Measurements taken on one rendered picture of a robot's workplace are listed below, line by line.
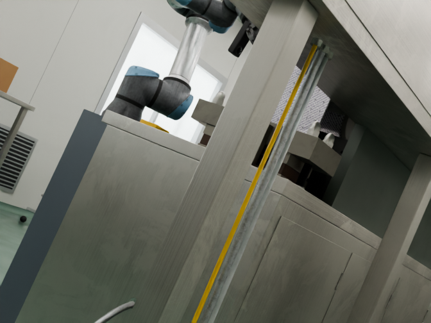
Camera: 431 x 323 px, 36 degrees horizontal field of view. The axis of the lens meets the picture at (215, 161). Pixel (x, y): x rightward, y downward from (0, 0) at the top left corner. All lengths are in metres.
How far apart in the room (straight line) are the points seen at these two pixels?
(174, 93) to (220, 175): 1.43
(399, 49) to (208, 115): 0.65
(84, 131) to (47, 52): 3.53
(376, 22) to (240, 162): 0.39
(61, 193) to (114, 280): 0.69
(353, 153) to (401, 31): 0.55
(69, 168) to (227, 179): 1.42
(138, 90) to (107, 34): 3.91
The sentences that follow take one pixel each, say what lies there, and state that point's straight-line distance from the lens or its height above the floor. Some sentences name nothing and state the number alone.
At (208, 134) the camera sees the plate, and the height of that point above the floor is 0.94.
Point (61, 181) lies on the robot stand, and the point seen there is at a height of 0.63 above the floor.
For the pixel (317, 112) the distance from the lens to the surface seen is 1.94.
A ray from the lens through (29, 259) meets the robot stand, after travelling 2.48.
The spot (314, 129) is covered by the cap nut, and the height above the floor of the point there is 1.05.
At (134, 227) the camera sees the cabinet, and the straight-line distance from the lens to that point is 1.82.
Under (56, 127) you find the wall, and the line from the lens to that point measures 6.21.
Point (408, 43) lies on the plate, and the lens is 1.45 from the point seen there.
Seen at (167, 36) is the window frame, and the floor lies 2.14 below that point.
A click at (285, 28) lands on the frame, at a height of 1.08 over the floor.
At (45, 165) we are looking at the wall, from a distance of 6.27.
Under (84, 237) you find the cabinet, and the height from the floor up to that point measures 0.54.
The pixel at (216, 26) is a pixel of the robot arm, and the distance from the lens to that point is 2.34.
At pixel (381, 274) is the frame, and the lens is 1.89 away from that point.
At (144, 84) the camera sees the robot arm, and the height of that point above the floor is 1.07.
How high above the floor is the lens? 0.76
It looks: 4 degrees up
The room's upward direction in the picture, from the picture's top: 24 degrees clockwise
